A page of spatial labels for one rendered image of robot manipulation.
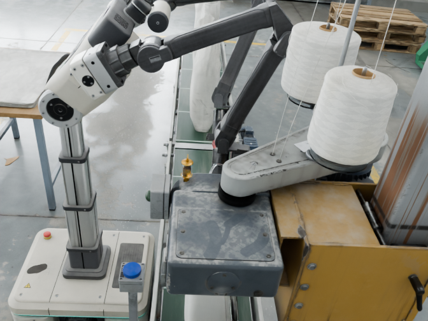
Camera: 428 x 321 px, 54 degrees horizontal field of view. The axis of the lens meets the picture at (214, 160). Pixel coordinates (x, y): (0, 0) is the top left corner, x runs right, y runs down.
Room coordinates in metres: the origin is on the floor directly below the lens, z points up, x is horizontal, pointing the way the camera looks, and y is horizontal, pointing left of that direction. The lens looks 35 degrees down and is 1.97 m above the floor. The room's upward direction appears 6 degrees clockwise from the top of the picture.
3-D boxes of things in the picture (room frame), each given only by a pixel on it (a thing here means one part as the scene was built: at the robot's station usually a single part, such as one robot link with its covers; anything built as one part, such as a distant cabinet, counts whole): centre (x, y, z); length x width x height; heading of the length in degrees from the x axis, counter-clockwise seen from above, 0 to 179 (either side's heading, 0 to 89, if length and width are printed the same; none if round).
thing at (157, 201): (0.81, 0.12, 1.29); 0.08 x 0.05 x 0.09; 5
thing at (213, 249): (0.71, -0.03, 1.21); 0.30 x 0.25 x 0.30; 5
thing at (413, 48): (6.45, -2.16, 0.07); 1.20 x 0.82 x 0.14; 93
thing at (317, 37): (0.99, -0.23, 1.61); 0.17 x 0.17 x 0.17
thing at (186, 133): (3.57, 0.19, 0.34); 2.21 x 0.39 x 0.09; 5
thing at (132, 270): (0.93, 0.23, 0.84); 0.06 x 0.06 x 0.02
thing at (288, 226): (0.77, -0.18, 1.26); 0.22 x 0.05 x 0.16; 5
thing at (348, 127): (0.73, -0.25, 1.61); 0.15 x 0.14 x 0.17; 5
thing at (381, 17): (6.43, -2.14, 0.36); 1.20 x 0.82 x 0.14; 91
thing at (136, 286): (0.93, 0.23, 0.81); 0.08 x 0.08 x 0.06; 5
